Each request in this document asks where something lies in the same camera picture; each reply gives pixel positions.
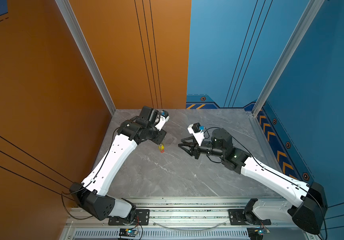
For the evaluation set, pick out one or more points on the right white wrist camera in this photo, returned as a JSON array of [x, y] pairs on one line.
[[198, 132]]

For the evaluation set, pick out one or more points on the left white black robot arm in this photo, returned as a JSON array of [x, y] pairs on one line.
[[92, 193]]

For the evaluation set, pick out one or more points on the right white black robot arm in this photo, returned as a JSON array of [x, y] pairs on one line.
[[303, 204]]

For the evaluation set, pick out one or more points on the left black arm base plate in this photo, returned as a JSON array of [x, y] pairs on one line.
[[142, 216]]

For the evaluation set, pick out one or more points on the right aluminium corner post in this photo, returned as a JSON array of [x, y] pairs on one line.
[[295, 39]]

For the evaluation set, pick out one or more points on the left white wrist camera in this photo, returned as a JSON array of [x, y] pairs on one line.
[[161, 120]]

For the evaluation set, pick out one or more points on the aluminium corner post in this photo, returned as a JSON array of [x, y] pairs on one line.
[[295, 39], [81, 42]]

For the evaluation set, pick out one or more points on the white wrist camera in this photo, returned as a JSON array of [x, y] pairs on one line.
[[161, 120], [198, 132]]

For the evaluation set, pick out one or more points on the yellow key tag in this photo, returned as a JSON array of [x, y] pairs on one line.
[[161, 147]]

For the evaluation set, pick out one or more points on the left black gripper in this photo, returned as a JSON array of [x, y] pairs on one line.
[[161, 134]]

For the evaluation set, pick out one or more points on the aluminium front rail frame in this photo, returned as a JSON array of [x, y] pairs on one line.
[[180, 219]]

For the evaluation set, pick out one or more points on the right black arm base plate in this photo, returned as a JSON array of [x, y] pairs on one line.
[[239, 217]]

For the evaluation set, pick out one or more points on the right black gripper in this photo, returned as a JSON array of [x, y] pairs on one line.
[[196, 151]]

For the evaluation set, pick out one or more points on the small circuit board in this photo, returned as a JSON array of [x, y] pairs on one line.
[[257, 233], [128, 233]]

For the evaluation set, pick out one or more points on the right small circuit board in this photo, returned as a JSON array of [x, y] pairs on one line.
[[257, 233]]

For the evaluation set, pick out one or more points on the left aluminium corner post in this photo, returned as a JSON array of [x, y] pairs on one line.
[[81, 42]]

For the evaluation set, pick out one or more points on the left small circuit board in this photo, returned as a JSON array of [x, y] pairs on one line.
[[128, 233]]

